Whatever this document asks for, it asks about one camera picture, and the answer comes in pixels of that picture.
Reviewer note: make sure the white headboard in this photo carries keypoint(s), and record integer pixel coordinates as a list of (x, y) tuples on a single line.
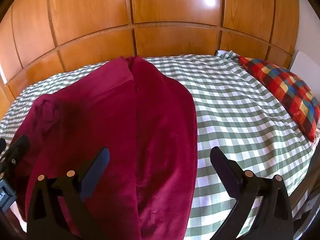
[(306, 63)]

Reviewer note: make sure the green checkered bed sheet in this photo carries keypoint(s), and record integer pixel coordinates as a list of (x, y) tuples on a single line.
[(237, 110)]

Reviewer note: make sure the floral cloth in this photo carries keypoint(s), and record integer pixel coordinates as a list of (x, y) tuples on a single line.
[(317, 132)]

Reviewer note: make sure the multicolour plaid pillow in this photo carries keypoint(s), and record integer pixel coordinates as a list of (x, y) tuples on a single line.
[(285, 90)]

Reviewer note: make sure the pale slatted frame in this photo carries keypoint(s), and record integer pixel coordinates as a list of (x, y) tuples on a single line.
[(308, 210)]

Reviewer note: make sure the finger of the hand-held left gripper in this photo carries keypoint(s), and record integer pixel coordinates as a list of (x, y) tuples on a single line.
[(18, 146), (2, 144)]

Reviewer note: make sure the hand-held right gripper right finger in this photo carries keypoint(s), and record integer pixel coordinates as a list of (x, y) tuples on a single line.
[(224, 171)]

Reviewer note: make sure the wooden panelled wardrobe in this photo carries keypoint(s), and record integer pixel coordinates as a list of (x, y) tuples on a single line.
[(160, 17)]

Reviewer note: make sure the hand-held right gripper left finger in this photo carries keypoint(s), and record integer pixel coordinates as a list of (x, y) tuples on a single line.
[(95, 172)]

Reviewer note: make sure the maroon fleece garment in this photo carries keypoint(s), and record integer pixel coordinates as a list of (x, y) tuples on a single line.
[(150, 130)]

